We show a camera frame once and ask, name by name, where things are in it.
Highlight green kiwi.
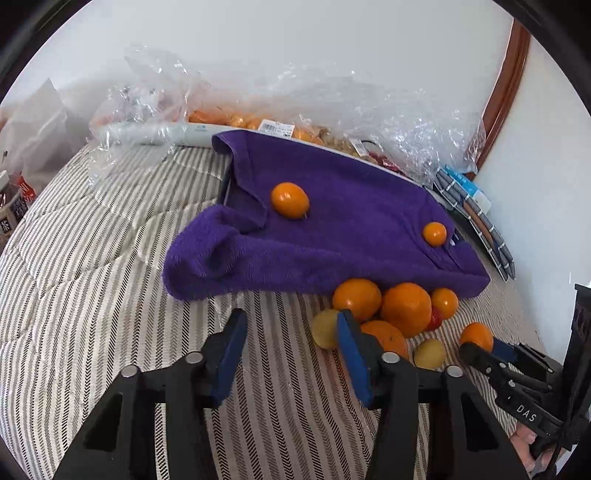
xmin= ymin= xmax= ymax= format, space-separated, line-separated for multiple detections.
xmin=311 ymin=309 xmax=339 ymax=350
xmin=414 ymin=339 xmax=446 ymax=370

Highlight red strawberry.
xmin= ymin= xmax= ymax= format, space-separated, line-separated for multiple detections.
xmin=425 ymin=306 xmax=443 ymax=332

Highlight large orange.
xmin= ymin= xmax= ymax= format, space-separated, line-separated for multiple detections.
xmin=381 ymin=282 xmax=432 ymax=338
xmin=361 ymin=320 xmax=409 ymax=359

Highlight small orange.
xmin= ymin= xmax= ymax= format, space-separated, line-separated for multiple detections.
xmin=270 ymin=182 xmax=311 ymax=220
xmin=431 ymin=288 xmax=459 ymax=320
xmin=423 ymin=222 xmax=448 ymax=247

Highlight person's right hand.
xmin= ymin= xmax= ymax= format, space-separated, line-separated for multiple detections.
xmin=510 ymin=421 xmax=571 ymax=478

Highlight grey checked folded cloth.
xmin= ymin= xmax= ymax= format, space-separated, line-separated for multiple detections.
xmin=434 ymin=168 xmax=516 ymax=281

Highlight blue white tissue pack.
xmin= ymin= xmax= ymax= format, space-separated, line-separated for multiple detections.
xmin=444 ymin=166 xmax=492 ymax=214

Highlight purple towel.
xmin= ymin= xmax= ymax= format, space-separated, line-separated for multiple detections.
xmin=162 ymin=130 xmax=490 ymax=301

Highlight clear crumpled plastic bag right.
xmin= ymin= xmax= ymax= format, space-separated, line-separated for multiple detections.
xmin=256 ymin=65 xmax=486 ymax=185

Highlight dark tea bottle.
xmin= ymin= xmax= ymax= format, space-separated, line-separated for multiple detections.
xmin=0 ymin=170 xmax=36 ymax=248

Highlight white plastic bag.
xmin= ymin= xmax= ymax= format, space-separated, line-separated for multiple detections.
xmin=1 ymin=80 xmax=85 ymax=195

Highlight clear plastic bag left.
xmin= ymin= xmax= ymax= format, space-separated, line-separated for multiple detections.
xmin=89 ymin=45 xmax=211 ymax=147

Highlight clear bag of oranges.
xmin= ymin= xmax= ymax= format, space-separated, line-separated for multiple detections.
xmin=187 ymin=103 xmax=335 ymax=147

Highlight brown wooden door frame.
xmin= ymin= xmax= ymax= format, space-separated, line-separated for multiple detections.
xmin=476 ymin=19 xmax=531 ymax=171

